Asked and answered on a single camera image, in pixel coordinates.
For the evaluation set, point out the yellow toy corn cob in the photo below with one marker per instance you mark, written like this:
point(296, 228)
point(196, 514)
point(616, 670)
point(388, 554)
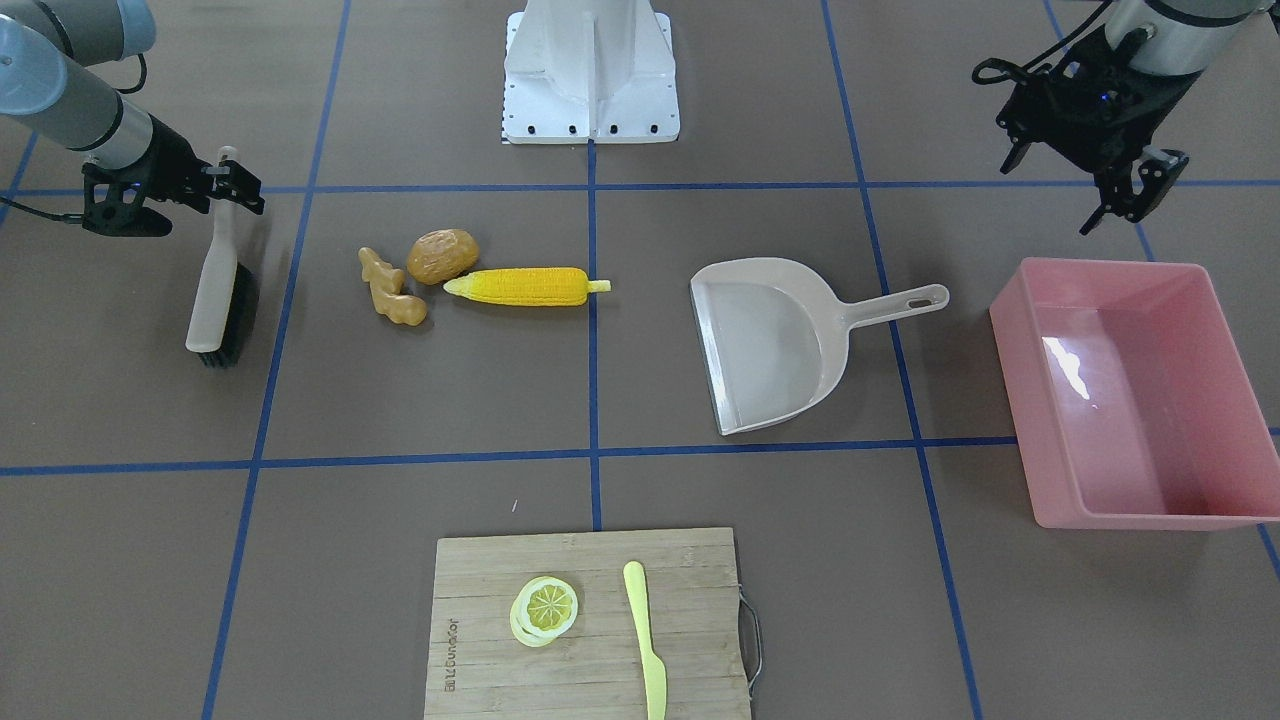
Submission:
point(543, 286)

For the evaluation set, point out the yellow lemon slice toy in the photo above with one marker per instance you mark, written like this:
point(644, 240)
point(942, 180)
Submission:
point(544, 609)

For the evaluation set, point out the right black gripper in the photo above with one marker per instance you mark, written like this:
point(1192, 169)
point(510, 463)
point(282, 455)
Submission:
point(176, 160)

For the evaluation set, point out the yellow plastic toy knife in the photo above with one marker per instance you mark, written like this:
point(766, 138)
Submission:
point(655, 677)

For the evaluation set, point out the brown toy potato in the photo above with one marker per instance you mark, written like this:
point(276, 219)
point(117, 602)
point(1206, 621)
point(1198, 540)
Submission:
point(440, 256)

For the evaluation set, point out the pink plastic bin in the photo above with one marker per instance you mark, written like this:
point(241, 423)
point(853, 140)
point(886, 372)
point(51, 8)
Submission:
point(1131, 405)

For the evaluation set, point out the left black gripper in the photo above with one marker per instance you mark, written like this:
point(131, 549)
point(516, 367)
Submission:
point(1146, 97)

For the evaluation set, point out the bamboo cutting board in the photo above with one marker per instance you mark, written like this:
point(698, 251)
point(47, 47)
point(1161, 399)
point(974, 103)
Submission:
point(478, 670)

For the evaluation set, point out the tan toy ginger root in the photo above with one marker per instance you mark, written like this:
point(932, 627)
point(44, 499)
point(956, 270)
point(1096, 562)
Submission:
point(386, 288)

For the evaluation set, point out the beige hand brush black bristles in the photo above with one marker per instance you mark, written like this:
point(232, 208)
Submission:
point(226, 297)

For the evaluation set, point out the beige plastic dustpan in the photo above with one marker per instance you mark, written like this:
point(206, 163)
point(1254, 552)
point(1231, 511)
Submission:
point(776, 339)

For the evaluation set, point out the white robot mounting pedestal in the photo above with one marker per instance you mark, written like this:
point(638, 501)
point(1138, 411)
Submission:
point(589, 72)

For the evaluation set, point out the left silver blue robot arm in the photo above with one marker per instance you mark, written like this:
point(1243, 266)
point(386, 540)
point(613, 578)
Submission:
point(1188, 36)

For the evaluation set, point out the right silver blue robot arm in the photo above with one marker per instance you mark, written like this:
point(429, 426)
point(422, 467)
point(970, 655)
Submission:
point(49, 49)

